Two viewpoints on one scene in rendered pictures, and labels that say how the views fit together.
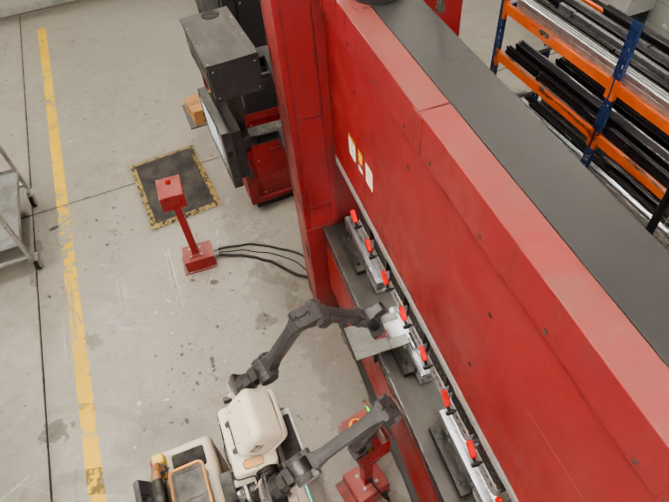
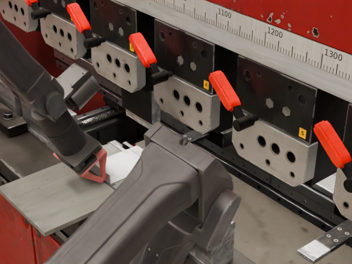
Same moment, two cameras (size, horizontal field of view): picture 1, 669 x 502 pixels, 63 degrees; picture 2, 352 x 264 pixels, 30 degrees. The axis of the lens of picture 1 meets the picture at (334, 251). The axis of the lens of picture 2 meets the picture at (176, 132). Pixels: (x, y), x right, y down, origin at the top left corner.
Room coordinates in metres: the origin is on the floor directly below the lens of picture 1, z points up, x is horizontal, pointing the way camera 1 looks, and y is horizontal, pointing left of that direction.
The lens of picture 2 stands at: (0.28, 0.14, 1.72)
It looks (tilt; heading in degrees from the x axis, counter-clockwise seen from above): 30 degrees down; 334
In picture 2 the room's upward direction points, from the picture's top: straight up
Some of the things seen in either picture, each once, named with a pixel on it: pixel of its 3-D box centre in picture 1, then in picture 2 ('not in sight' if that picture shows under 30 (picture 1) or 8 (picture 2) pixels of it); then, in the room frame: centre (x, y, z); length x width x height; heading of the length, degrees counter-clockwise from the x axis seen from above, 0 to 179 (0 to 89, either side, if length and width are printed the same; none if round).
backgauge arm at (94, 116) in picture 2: not in sight; (153, 108); (1.88, -0.56, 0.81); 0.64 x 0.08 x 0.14; 104
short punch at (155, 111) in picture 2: not in sight; (140, 102); (1.35, -0.30, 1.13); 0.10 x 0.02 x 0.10; 14
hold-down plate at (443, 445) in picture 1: (449, 459); not in sight; (0.75, -0.39, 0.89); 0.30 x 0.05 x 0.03; 14
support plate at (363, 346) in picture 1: (376, 335); (80, 185); (1.31, -0.16, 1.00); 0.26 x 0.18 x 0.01; 104
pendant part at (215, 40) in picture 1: (234, 109); not in sight; (2.45, 0.45, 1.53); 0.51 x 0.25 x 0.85; 20
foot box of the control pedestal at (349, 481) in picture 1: (362, 485); not in sight; (0.92, -0.02, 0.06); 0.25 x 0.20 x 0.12; 117
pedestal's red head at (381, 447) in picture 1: (363, 435); not in sight; (0.94, -0.05, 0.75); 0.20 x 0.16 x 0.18; 27
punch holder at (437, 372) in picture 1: (445, 367); (288, 114); (0.98, -0.39, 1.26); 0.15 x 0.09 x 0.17; 14
